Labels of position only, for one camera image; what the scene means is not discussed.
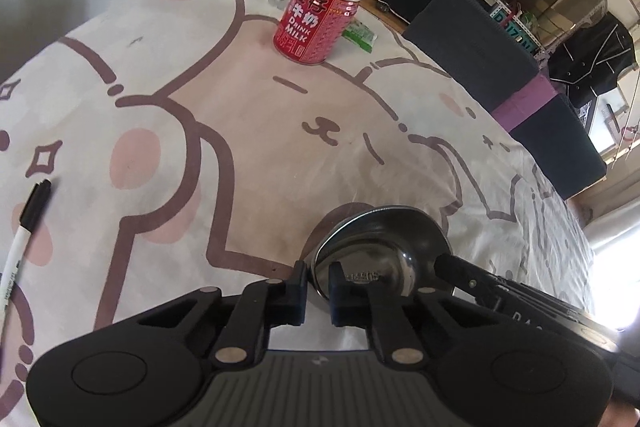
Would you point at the green snack packet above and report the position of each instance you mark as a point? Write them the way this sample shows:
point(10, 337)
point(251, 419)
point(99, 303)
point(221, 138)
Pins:
point(360, 36)

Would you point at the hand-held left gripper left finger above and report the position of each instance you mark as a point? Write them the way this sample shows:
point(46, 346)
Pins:
point(300, 289)

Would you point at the red drink can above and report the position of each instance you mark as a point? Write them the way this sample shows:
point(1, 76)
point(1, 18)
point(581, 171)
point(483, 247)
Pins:
point(317, 19)

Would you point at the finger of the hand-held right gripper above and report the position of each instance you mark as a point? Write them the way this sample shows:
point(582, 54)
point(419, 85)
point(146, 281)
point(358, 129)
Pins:
point(465, 274)

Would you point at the cartoon print tablecloth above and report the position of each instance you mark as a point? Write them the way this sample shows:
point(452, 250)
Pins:
point(250, 147)

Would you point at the black vest with white trim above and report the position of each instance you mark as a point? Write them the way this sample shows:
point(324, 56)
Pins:
point(592, 59)

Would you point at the white marker with black cap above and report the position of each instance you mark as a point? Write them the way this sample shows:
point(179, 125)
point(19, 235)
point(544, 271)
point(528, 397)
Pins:
point(22, 242)

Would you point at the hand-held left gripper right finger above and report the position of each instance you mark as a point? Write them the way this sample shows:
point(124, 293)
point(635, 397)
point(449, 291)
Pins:
point(336, 294)

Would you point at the dark grey chair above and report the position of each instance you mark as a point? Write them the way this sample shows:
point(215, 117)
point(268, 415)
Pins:
point(470, 47)
point(562, 147)

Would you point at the round steel plate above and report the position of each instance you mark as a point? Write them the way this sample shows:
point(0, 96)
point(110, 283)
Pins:
point(380, 247)

